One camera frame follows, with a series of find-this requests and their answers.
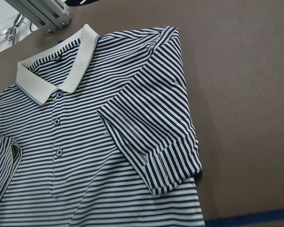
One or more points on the navy white striped polo shirt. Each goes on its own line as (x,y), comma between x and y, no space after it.
(97,132)

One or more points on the metal clip hanger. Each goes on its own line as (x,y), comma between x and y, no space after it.
(10,33)

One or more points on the aluminium extrusion frame post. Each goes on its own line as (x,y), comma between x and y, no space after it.
(47,15)

